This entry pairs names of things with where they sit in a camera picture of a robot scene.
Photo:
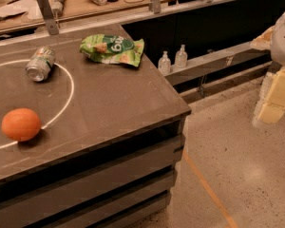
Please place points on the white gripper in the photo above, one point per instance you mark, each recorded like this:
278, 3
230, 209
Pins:
284, 42

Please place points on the green rice chip bag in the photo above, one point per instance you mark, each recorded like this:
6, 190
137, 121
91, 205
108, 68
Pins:
112, 49

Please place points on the right clear sanitizer bottle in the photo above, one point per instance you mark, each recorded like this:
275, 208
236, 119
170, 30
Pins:
181, 57

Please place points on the clear sanitizer bottle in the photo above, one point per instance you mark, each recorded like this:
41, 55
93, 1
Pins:
181, 57
164, 64

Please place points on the left clear sanitizer bottle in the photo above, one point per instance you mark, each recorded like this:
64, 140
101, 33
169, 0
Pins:
164, 64

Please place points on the green soda can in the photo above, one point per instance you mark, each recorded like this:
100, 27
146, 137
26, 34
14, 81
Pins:
40, 64

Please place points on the white paper sheets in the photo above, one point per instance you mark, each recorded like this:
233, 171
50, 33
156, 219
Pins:
27, 9

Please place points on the orange fruit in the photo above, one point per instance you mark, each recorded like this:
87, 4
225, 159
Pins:
21, 124

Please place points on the grey metal bracket left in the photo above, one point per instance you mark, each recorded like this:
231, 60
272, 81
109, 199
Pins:
48, 17

